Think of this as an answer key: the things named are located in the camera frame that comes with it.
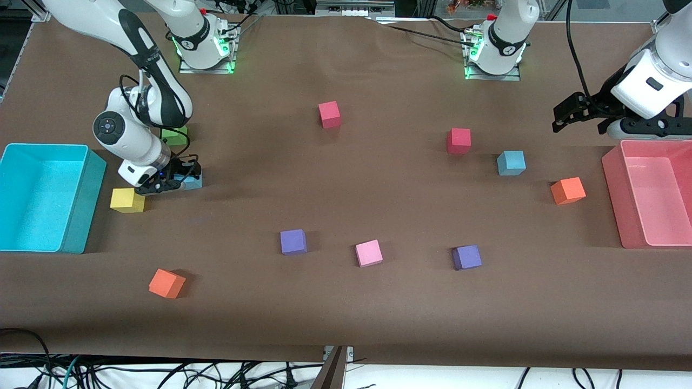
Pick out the teal floor cable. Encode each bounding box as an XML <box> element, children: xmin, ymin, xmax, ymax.
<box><xmin>51</xmin><ymin>356</ymin><xmax>82</xmax><ymax>389</ymax></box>

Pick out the green foam block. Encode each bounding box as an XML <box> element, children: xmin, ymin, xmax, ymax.
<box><xmin>161</xmin><ymin>125</ymin><xmax>189</xmax><ymax>146</ymax></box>

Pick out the red foam block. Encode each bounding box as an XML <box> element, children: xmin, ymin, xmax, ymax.
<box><xmin>447</xmin><ymin>128</ymin><xmax>471</xmax><ymax>155</ymax></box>
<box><xmin>318</xmin><ymin>101</ymin><xmax>342</xmax><ymax>129</ymax></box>

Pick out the black looped floor cable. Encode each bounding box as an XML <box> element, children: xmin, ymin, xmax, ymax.
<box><xmin>0</xmin><ymin>328</ymin><xmax>52</xmax><ymax>389</ymax></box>

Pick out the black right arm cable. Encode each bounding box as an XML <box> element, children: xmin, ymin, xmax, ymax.
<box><xmin>119</xmin><ymin>73</ymin><xmax>191</xmax><ymax>163</ymax></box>

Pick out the brown table cover sheet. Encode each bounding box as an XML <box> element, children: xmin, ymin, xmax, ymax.
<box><xmin>0</xmin><ymin>11</ymin><xmax>692</xmax><ymax>371</ymax></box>

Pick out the black cable on table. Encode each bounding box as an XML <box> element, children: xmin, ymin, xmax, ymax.
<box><xmin>368</xmin><ymin>15</ymin><xmax>476</xmax><ymax>44</ymax></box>

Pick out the purple foam block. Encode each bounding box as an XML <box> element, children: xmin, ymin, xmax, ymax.
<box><xmin>280</xmin><ymin>229</ymin><xmax>308</xmax><ymax>256</ymax></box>
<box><xmin>452</xmin><ymin>245</ymin><xmax>483</xmax><ymax>271</ymax></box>

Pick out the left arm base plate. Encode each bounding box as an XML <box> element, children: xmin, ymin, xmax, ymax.
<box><xmin>464</xmin><ymin>64</ymin><xmax>522</xmax><ymax>82</ymax></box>

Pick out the orange foam block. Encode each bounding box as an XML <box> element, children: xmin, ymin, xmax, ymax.
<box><xmin>149</xmin><ymin>269</ymin><xmax>187</xmax><ymax>299</ymax></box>
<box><xmin>550</xmin><ymin>177</ymin><xmax>587</xmax><ymax>206</ymax></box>

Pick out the pink foam block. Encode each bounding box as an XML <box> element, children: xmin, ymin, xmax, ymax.
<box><xmin>355</xmin><ymin>239</ymin><xmax>383</xmax><ymax>268</ymax></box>

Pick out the yellow foam block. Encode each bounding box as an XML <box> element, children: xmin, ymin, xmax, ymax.
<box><xmin>110</xmin><ymin>187</ymin><xmax>146</xmax><ymax>213</ymax></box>

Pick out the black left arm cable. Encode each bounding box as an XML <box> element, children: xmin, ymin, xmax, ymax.
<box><xmin>565</xmin><ymin>0</ymin><xmax>591</xmax><ymax>99</ymax></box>

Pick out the pink plastic bin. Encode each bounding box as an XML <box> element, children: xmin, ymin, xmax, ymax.
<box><xmin>601</xmin><ymin>139</ymin><xmax>692</xmax><ymax>250</ymax></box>

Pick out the cyan plastic bin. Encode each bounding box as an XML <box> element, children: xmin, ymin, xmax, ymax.
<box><xmin>0</xmin><ymin>143</ymin><xmax>108</xmax><ymax>254</ymax></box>

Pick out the grey equipment box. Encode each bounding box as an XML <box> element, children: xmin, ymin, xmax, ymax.
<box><xmin>316</xmin><ymin>0</ymin><xmax>395</xmax><ymax>17</ymax></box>

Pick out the dark stand post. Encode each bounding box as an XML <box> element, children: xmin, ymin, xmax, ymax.
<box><xmin>311</xmin><ymin>346</ymin><xmax>349</xmax><ymax>389</ymax></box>

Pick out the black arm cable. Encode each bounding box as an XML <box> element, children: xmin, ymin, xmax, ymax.
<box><xmin>565</xmin><ymin>0</ymin><xmax>591</xmax><ymax>99</ymax></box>
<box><xmin>119</xmin><ymin>73</ymin><xmax>191</xmax><ymax>163</ymax></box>

